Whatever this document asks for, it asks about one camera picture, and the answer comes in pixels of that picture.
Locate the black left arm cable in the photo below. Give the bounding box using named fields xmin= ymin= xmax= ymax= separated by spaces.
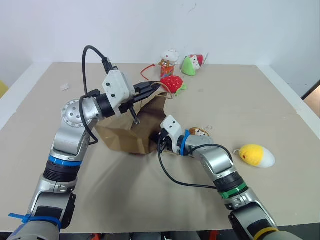
xmin=79 ymin=45 xmax=119 ymax=146

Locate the red white plush toy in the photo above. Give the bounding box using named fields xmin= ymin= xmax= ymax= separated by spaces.
xmin=188 ymin=52 xmax=210 ymax=71

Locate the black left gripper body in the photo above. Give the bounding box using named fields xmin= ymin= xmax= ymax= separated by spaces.
xmin=118 ymin=84 xmax=142 ymax=115

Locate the brown paper bag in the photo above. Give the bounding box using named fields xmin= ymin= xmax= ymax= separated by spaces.
xmin=94 ymin=91 xmax=177 ymax=156

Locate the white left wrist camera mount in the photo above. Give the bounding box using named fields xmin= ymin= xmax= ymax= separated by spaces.
xmin=101 ymin=69 xmax=138 ymax=117

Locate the yellow object at room edge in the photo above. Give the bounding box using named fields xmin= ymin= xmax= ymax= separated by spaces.
xmin=0 ymin=80 xmax=9 ymax=99

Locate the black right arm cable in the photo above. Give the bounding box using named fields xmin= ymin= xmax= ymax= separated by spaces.
xmin=157 ymin=143 xmax=236 ymax=191

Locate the brown-haired doll plush toy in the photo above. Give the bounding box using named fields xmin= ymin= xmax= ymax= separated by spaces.
xmin=187 ymin=126 xmax=214 ymax=139

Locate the beige table cover sheet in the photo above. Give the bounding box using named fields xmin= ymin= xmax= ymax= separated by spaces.
xmin=0 ymin=61 xmax=320 ymax=230

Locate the green white triangular plush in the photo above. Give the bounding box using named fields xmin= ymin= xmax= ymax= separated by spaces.
xmin=180 ymin=55 xmax=199 ymax=77

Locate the red cord loop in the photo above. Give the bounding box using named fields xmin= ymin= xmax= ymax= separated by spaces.
xmin=140 ymin=63 xmax=157 ymax=81

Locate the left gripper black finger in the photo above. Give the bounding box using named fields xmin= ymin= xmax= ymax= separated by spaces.
xmin=136 ymin=80 xmax=161 ymax=92
xmin=132 ymin=87 xmax=158 ymax=103

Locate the red strawberry plush toy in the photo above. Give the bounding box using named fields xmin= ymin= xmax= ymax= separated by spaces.
xmin=159 ymin=75 xmax=188 ymax=98

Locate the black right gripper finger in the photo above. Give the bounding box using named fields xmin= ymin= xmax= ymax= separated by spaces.
xmin=148 ymin=133 xmax=162 ymax=150

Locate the blue zip tie right wrist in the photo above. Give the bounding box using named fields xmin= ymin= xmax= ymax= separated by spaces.
xmin=178 ymin=129 xmax=192 ymax=157

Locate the yellow white egg plush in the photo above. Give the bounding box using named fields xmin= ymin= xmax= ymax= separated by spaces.
xmin=233 ymin=143 xmax=276 ymax=169

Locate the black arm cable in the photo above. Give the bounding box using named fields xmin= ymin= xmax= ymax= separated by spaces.
xmin=79 ymin=45 xmax=119 ymax=146
xmin=157 ymin=143 xmax=236 ymax=191

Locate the white cupcake plush orange can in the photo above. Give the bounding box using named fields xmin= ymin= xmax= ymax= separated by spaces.
xmin=159 ymin=48 xmax=180 ymax=78

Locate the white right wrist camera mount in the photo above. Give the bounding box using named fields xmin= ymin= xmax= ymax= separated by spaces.
xmin=160 ymin=115 xmax=184 ymax=154

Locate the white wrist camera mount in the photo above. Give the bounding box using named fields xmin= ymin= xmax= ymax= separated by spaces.
xmin=160 ymin=115 xmax=184 ymax=154
xmin=101 ymin=69 xmax=138 ymax=117

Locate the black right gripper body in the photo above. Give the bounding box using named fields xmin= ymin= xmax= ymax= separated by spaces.
xmin=156 ymin=128 xmax=176 ymax=154

